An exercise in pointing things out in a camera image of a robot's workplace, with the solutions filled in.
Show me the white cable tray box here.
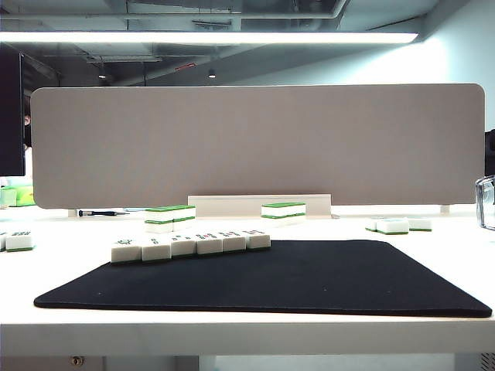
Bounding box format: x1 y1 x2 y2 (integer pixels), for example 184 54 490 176
187 194 333 218

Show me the black fabric mouse mat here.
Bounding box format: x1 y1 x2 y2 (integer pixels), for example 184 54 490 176
33 239 494 319

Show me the black monitor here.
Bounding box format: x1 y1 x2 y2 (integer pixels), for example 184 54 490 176
0 43 26 177

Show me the clear plastic container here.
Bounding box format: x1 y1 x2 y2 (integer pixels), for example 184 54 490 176
474 175 495 232

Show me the red green bamboo mahjong tile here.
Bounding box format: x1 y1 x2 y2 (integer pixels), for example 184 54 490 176
245 230 271 250
222 231 248 254
196 233 224 256

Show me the bird print mahjong tile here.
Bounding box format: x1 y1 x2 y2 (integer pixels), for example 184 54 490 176
111 238 142 265

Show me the person with glasses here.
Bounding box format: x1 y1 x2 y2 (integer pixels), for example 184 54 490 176
22 94 32 152

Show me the four-bamboo mahjong tile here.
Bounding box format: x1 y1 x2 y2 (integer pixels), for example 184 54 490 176
170 234 199 258

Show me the white green carton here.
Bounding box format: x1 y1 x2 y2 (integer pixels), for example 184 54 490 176
0 188 19 209

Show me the beige desk divider panel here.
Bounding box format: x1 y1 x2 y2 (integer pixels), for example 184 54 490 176
30 83 487 210

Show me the two-bamboo mahjong tile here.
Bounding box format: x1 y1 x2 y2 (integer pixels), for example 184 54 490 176
141 237 172 262

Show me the green yellow package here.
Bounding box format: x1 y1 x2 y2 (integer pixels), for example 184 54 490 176
9 185 35 208

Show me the black blue screwdriver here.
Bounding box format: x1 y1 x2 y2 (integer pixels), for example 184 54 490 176
78 209 131 217

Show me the long ceiling light strip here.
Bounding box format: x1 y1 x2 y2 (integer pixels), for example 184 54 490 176
0 31 420 45

